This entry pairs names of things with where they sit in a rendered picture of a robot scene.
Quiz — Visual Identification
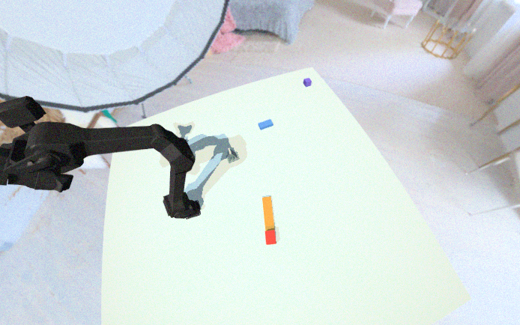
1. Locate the blue rectangular bar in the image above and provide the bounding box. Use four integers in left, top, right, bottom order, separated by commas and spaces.
258, 119, 273, 130

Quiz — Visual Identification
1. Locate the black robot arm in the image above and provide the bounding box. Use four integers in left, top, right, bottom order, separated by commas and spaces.
0, 121, 201, 219

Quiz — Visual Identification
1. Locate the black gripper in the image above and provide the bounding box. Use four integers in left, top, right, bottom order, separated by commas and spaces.
0, 96, 84, 174

